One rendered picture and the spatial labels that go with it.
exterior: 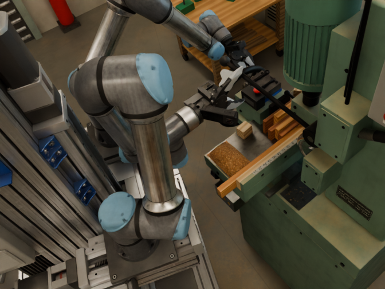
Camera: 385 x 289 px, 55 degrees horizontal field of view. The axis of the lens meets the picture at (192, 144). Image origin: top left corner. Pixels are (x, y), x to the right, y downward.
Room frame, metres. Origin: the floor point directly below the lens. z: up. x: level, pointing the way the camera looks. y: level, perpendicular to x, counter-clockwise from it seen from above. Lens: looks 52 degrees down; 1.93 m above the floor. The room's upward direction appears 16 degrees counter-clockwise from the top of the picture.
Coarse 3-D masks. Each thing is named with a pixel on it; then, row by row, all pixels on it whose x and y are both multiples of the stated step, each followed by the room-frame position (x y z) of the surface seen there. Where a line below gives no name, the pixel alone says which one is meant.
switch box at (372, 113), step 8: (384, 64) 0.43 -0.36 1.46; (384, 72) 0.42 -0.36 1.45; (384, 80) 0.42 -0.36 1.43; (376, 88) 0.43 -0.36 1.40; (384, 88) 0.41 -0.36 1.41; (376, 96) 0.42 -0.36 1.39; (384, 96) 0.41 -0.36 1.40; (376, 104) 0.42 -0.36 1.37; (384, 104) 0.40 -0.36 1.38; (368, 112) 0.43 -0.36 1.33; (376, 112) 0.41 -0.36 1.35; (384, 112) 0.40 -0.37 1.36; (376, 120) 0.41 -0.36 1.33
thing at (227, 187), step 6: (282, 138) 0.70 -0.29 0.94; (276, 144) 0.69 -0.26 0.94; (270, 150) 0.67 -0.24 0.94; (258, 156) 0.66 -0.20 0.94; (264, 156) 0.66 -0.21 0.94; (252, 162) 0.65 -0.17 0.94; (246, 168) 0.63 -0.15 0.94; (234, 174) 0.62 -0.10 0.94; (240, 174) 0.62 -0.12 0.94; (228, 180) 0.61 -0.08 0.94; (234, 180) 0.60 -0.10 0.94; (222, 186) 0.59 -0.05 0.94; (228, 186) 0.59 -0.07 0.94; (234, 186) 0.60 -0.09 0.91; (222, 192) 0.58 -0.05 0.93; (228, 192) 0.58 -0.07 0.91
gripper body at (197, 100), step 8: (200, 88) 0.84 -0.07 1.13; (208, 88) 0.84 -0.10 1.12; (216, 88) 0.83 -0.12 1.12; (192, 96) 0.83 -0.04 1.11; (200, 96) 0.83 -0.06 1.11; (208, 96) 0.80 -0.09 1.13; (224, 96) 0.79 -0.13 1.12; (192, 104) 0.79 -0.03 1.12; (200, 104) 0.80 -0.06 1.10; (208, 104) 0.79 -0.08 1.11; (216, 104) 0.78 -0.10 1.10; (224, 104) 0.79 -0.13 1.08; (200, 112) 0.76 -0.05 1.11; (200, 120) 0.75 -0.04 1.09
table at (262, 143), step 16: (320, 96) 0.87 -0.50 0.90; (256, 128) 0.81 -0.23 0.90; (240, 144) 0.76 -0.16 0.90; (256, 144) 0.74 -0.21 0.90; (272, 144) 0.72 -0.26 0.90; (208, 160) 0.73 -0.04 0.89; (288, 160) 0.65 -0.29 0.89; (224, 176) 0.66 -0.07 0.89; (272, 176) 0.62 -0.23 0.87; (240, 192) 0.58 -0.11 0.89; (256, 192) 0.59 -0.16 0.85
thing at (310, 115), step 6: (300, 96) 0.78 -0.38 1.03; (294, 102) 0.76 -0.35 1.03; (300, 102) 0.75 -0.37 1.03; (294, 108) 0.75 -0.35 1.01; (300, 108) 0.74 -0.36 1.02; (306, 108) 0.72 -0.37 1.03; (312, 108) 0.72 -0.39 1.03; (318, 108) 0.71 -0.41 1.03; (300, 114) 0.74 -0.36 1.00; (306, 114) 0.72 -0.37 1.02; (312, 114) 0.70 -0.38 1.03; (318, 114) 0.69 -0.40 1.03; (306, 120) 0.71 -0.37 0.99; (312, 120) 0.69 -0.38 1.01
